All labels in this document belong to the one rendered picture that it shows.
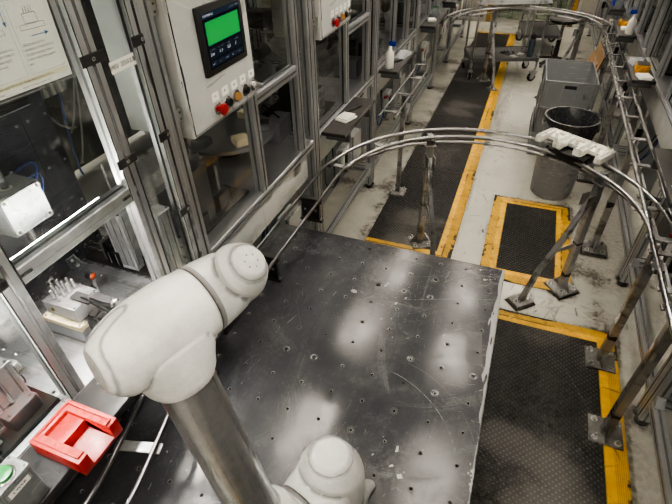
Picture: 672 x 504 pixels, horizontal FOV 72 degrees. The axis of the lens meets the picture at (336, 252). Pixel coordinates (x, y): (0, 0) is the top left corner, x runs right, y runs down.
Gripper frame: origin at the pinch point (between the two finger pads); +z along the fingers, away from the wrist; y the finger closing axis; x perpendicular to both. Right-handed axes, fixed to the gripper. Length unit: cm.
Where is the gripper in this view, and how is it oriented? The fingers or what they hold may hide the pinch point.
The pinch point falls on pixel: (84, 304)
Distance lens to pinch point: 159.6
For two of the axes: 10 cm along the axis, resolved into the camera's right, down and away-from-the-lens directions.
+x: -3.6, 5.9, -7.2
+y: 0.0, -7.7, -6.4
